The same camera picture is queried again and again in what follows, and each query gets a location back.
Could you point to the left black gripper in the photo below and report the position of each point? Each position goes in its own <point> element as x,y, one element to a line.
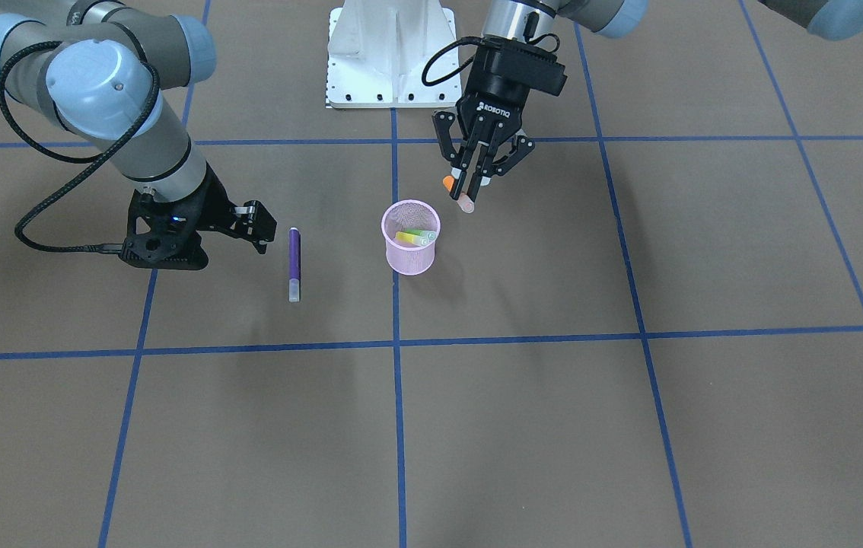
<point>498,97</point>

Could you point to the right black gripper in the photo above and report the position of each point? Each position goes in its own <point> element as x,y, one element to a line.
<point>211,204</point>

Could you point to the purple highlighter pen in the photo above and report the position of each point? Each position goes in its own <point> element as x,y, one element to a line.
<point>294,266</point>

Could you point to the yellow highlighter pen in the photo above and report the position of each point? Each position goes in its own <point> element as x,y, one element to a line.
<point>403,240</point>

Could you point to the green highlighter pen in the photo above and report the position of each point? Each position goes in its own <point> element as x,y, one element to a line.
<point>414,234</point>

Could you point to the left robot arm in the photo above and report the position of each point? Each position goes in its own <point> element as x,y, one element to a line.
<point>530,22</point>

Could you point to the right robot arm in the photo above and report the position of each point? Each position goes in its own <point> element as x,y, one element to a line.
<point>82,82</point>

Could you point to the pink mesh pen holder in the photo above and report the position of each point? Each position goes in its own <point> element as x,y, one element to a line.
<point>405,259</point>

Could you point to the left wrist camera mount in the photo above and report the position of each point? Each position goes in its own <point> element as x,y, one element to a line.
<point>510,69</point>

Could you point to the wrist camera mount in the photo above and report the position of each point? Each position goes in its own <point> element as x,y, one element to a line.
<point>164,235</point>
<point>510,69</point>

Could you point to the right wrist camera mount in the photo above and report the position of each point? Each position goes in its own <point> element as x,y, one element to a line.
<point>164,235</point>

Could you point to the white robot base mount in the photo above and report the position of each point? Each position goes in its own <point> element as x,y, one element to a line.
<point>378,49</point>

